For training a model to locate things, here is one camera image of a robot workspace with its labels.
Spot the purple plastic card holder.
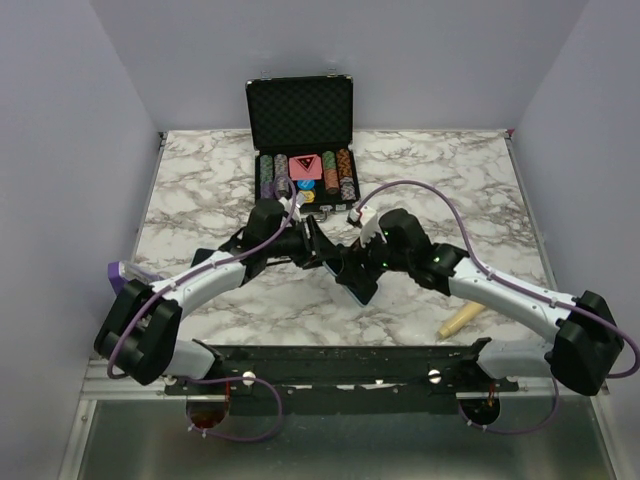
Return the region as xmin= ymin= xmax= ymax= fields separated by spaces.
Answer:
xmin=107 ymin=261 xmax=159 ymax=294

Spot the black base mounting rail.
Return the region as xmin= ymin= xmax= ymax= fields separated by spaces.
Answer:
xmin=165 ymin=339 xmax=518 ymax=416

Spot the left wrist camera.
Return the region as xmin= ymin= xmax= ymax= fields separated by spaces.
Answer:
xmin=279 ymin=191 xmax=307 ymax=222

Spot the light blue phone case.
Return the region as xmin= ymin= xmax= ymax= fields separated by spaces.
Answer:
xmin=191 ymin=248 xmax=218 ymax=267

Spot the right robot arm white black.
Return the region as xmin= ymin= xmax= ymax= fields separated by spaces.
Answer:
xmin=339 ymin=207 xmax=623 ymax=396

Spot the black smartphone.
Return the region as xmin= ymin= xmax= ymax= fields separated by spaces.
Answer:
xmin=323 ymin=260 xmax=378 ymax=306

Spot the beige wooden handle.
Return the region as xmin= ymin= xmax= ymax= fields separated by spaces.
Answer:
xmin=437 ymin=302 xmax=486 ymax=339

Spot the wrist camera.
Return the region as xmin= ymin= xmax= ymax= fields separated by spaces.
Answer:
xmin=279 ymin=191 xmax=307 ymax=222
xmin=347 ymin=206 xmax=382 ymax=247

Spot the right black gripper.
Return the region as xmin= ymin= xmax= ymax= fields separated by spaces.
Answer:
xmin=335 ymin=222 xmax=413 ymax=293

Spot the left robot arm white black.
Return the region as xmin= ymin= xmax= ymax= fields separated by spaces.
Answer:
xmin=94 ymin=200 xmax=326 ymax=395

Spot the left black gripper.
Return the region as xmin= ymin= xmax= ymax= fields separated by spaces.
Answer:
xmin=264 ymin=214 xmax=341 ymax=271

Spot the yellow dealer button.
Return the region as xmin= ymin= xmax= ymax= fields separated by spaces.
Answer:
xmin=297 ymin=190 xmax=316 ymax=204

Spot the purple cable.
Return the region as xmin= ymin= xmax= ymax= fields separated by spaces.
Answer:
xmin=352 ymin=180 xmax=640 ymax=379
xmin=104 ymin=174 xmax=301 ymax=381

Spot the pink card deck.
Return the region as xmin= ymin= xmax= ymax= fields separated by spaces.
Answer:
xmin=288 ymin=154 xmax=323 ymax=181

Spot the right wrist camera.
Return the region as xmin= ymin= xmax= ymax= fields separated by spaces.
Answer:
xmin=347 ymin=206 xmax=382 ymax=247

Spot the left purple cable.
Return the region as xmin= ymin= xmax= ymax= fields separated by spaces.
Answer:
xmin=104 ymin=174 xmax=301 ymax=381

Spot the black aluminium poker chip case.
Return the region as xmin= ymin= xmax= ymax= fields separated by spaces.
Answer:
xmin=245 ymin=75 xmax=360 ymax=213

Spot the blue dealer button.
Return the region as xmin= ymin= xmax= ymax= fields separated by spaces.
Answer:
xmin=296 ymin=179 xmax=316 ymax=191

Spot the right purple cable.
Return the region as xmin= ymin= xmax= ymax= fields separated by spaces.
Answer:
xmin=352 ymin=180 xmax=640 ymax=379

